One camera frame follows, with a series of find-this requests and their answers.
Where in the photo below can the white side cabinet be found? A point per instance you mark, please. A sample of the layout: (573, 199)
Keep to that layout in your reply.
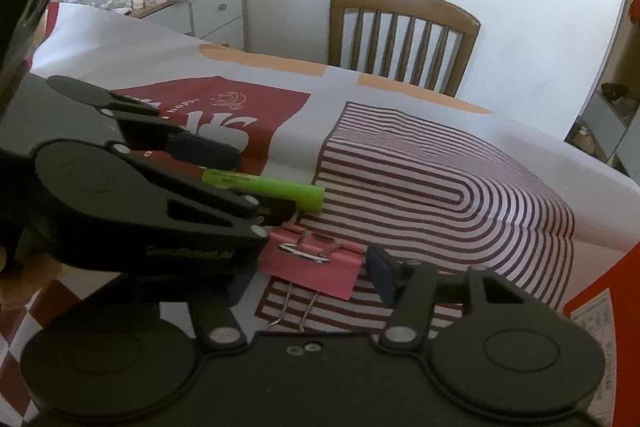
(220, 17)

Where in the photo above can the person's left hand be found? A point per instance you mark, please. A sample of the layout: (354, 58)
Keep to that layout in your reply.
(20, 289)

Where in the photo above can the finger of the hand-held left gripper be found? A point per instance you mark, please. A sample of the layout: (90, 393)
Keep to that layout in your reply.
(205, 153)
(225, 202)

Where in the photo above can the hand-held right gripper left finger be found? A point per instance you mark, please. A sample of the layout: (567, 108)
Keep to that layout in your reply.
(242, 287)

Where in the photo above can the pink binder clip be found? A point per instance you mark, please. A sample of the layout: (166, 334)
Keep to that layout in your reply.
(320, 274)

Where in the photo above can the green highlighter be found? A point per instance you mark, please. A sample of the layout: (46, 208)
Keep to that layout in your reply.
(280, 193)

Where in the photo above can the red cardboard box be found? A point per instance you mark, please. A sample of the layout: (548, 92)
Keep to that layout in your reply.
(625, 287)

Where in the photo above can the dark bag on shelf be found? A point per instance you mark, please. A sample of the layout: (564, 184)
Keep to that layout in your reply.
(615, 94)

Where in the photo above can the orange hanging mitt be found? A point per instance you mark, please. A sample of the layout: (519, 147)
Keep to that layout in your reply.
(634, 7)

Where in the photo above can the white red printed tablecloth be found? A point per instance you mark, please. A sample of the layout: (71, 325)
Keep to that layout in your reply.
(450, 147)

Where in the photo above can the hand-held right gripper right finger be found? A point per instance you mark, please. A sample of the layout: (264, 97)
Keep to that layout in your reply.
(382, 274)

